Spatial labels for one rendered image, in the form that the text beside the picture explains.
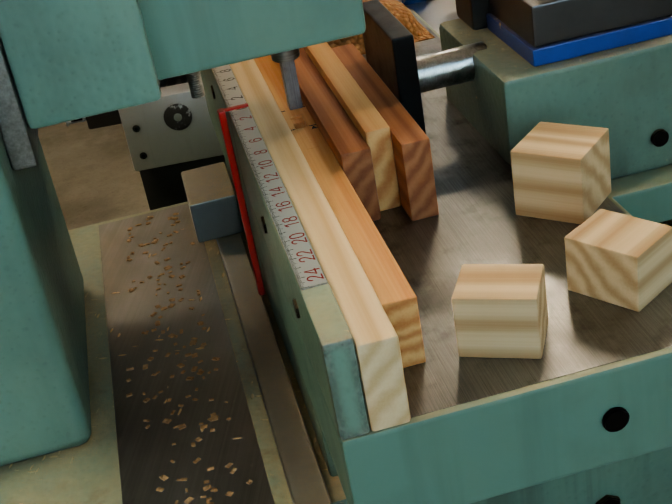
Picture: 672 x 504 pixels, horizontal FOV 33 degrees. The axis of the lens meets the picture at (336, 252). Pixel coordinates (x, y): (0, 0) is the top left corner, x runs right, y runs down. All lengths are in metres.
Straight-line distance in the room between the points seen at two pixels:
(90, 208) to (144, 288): 2.12
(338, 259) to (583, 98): 0.25
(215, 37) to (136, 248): 0.30
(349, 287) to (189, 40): 0.23
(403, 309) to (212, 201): 0.37
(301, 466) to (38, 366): 0.17
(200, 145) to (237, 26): 0.69
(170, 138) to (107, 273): 0.47
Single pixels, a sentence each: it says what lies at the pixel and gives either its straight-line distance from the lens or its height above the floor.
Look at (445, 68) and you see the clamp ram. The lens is 0.77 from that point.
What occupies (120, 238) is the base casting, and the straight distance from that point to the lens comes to 0.98.
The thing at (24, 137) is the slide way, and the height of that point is 1.00.
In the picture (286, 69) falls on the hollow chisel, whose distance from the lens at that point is 0.75.
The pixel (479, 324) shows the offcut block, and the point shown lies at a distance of 0.56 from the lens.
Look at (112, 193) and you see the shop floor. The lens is 3.06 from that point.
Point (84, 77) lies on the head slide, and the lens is 0.67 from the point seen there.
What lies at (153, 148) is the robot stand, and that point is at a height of 0.71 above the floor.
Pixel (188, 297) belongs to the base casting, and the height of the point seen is 0.80.
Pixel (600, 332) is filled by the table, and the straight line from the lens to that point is 0.58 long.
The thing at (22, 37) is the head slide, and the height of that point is 1.06.
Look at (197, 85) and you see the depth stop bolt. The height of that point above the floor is 0.96.
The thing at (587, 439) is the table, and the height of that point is 0.86.
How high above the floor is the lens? 1.23
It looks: 29 degrees down
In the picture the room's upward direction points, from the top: 10 degrees counter-clockwise
